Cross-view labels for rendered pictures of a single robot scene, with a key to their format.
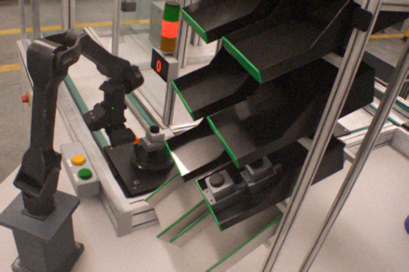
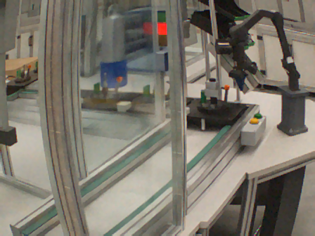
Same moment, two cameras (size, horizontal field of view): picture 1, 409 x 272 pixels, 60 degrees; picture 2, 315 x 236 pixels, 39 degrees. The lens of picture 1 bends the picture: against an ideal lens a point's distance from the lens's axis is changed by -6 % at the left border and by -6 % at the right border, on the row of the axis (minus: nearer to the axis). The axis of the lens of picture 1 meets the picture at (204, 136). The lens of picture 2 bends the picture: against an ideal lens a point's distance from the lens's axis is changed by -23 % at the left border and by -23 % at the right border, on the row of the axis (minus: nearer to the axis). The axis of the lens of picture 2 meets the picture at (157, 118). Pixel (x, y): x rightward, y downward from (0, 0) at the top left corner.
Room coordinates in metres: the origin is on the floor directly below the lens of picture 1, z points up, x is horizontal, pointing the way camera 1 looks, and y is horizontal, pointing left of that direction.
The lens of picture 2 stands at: (2.11, 1.92, 1.61)
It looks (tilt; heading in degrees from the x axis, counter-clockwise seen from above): 18 degrees down; 243
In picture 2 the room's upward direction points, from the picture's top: 2 degrees counter-clockwise
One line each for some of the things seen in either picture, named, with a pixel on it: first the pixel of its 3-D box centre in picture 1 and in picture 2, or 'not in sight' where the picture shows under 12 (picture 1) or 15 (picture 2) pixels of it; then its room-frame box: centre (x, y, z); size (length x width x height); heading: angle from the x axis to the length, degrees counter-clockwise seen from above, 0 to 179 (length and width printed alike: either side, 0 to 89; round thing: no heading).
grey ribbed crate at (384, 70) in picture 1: (363, 75); not in sight; (2.66, -1.11, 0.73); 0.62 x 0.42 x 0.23; 37
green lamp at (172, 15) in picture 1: (171, 12); not in sight; (1.16, 0.17, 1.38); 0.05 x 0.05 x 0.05
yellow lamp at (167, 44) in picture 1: (168, 42); not in sight; (1.16, 0.17, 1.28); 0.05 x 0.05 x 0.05
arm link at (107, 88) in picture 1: (114, 89); (238, 47); (0.85, 0.26, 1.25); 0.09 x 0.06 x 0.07; 161
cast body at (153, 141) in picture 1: (156, 136); (210, 86); (0.94, 0.14, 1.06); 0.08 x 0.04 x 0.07; 127
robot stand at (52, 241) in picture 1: (44, 235); (293, 109); (0.57, 0.35, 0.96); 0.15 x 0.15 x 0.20; 82
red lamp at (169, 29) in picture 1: (170, 27); not in sight; (1.16, 0.17, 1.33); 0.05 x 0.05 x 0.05
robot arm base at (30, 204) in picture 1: (38, 199); (293, 82); (0.57, 0.35, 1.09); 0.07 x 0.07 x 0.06; 82
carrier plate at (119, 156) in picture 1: (151, 162); (214, 111); (0.93, 0.15, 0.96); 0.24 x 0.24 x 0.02; 37
